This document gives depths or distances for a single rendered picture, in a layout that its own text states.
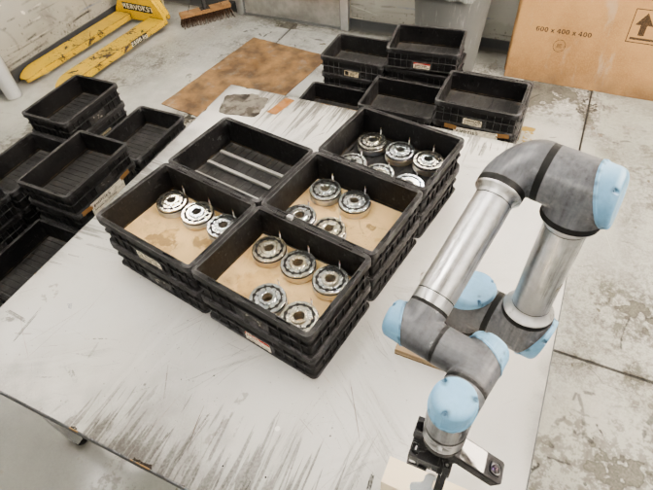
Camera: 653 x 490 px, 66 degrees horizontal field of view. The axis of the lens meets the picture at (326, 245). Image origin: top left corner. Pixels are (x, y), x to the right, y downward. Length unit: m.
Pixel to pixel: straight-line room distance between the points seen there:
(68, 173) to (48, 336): 1.11
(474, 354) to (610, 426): 1.46
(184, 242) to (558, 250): 1.06
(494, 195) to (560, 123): 2.64
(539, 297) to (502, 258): 0.54
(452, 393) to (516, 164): 0.44
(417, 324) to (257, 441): 0.62
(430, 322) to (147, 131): 2.31
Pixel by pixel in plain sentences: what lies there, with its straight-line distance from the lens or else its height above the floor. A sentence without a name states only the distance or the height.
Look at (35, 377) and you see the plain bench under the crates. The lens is 1.69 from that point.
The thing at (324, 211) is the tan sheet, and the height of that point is 0.83.
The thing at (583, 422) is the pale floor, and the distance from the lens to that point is 2.30.
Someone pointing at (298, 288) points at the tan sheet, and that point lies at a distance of 1.43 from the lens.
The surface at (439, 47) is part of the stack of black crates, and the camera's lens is 3.23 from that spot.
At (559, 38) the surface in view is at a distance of 3.95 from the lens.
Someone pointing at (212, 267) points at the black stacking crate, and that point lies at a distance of 1.46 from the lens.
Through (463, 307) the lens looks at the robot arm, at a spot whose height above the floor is 0.93.
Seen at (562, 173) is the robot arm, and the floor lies 1.35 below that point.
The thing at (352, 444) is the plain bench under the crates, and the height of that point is 0.70.
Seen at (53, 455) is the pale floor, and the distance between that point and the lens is 2.40.
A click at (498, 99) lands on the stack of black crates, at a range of 2.82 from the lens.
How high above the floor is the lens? 1.97
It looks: 48 degrees down
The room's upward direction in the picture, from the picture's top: 5 degrees counter-clockwise
